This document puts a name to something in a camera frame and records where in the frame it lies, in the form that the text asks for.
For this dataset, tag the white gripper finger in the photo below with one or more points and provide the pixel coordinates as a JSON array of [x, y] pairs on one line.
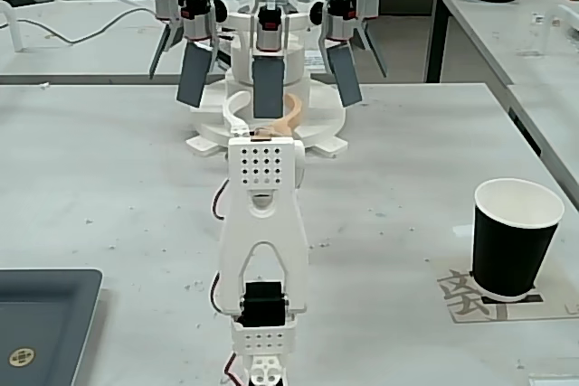
[[227, 113]]

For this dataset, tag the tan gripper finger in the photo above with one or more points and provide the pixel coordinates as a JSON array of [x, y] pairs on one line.
[[297, 110]]

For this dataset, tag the black paper cup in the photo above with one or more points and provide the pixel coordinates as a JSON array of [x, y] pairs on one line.
[[511, 259]]

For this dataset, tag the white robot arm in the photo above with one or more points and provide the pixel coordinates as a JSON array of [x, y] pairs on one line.
[[262, 232]]

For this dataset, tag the small printed label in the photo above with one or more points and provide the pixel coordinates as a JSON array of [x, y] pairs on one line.
[[314, 60]]

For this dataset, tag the printed paper mat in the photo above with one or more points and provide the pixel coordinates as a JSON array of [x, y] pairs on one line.
[[556, 300]]

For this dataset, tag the white carousel machine stand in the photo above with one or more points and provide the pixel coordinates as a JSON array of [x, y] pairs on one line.
[[316, 119]]

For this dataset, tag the valve unit with grey paddle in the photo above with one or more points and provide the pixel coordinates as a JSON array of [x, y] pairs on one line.
[[194, 74], [344, 74], [268, 87]]

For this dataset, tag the valve unit with dark paddle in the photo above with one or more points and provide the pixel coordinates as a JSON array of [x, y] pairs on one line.
[[366, 2], [165, 6]]

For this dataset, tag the dark metal table leg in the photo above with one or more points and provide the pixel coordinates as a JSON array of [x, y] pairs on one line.
[[436, 42]]

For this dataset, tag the white plastic stand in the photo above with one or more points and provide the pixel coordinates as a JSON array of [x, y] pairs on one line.
[[17, 29]]

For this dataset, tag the grey plastic tray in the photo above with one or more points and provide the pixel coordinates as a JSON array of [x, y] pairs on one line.
[[45, 322]]

